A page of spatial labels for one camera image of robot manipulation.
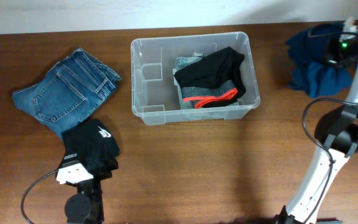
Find dark blue shirt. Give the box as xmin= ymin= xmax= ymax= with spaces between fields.
xmin=285 ymin=23 xmax=352 ymax=98

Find black garment with red trim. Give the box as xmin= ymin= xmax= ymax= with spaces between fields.
xmin=173 ymin=46 xmax=247 ymax=110

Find light blue jeans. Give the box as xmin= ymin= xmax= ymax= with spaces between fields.
xmin=174 ymin=52 xmax=240 ymax=110

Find clear plastic storage bin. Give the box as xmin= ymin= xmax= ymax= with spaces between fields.
xmin=131 ymin=32 xmax=260 ymax=125

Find black Nike garment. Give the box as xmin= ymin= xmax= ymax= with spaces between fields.
xmin=60 ymin=119 xmax=119 ymax=179

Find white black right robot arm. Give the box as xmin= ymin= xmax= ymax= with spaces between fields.
xmin=275 ymin=17 xmax=358 ymax=223

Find dark blue folded jeans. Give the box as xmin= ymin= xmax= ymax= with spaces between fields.
xmin=12 ymin=48 xmax=122 ymax=138

